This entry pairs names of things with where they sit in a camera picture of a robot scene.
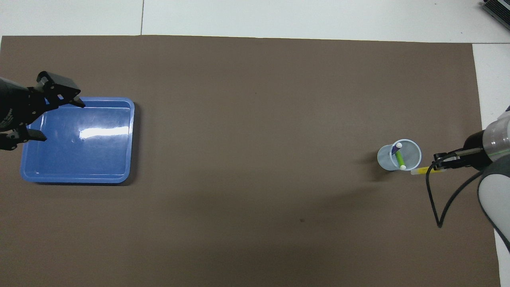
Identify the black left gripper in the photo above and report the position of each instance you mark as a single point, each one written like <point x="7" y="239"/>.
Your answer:
<point x="16" y="107"/>

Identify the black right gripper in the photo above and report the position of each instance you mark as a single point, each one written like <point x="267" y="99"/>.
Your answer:
<point x="476" y="153"/>

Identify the yellow pen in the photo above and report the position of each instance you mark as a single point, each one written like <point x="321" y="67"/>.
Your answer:
<point x="420" y="171"/>

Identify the purple pen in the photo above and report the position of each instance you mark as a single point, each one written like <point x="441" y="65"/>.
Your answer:
<point x="396" y="149"/>

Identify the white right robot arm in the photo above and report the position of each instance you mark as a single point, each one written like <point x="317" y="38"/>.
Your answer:
<point x="498" y="191"/>

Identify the blue plastic tray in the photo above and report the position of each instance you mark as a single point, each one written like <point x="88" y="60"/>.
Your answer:
<point x="99" y="159"/>

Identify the green pen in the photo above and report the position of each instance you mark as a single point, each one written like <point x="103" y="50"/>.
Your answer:
<point x="399" y="159"/>

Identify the clear plastic cup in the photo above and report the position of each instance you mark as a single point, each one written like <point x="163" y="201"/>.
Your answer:
<point x="384" y="159"/>

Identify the grey ribbed device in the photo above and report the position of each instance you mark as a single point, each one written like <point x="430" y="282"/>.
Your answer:
<point x="498" y="10"/>

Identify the brown table mat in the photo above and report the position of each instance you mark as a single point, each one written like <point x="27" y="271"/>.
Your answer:
<point x="255" y="119"/>

